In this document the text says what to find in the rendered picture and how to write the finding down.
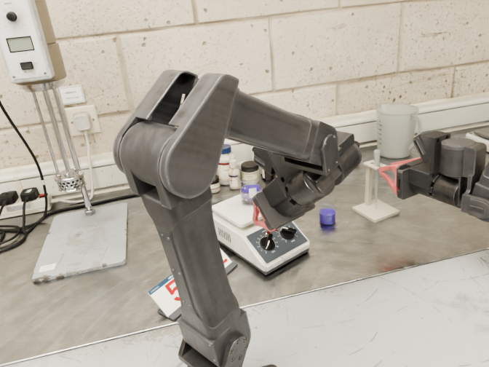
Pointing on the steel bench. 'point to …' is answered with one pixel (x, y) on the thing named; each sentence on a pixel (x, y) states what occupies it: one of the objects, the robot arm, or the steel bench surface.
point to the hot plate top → (235, 212)
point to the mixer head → (30, 46)
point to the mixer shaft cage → (66, 178)
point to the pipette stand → (368, 209)
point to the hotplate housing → (228, 234)
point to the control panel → (281, 246)
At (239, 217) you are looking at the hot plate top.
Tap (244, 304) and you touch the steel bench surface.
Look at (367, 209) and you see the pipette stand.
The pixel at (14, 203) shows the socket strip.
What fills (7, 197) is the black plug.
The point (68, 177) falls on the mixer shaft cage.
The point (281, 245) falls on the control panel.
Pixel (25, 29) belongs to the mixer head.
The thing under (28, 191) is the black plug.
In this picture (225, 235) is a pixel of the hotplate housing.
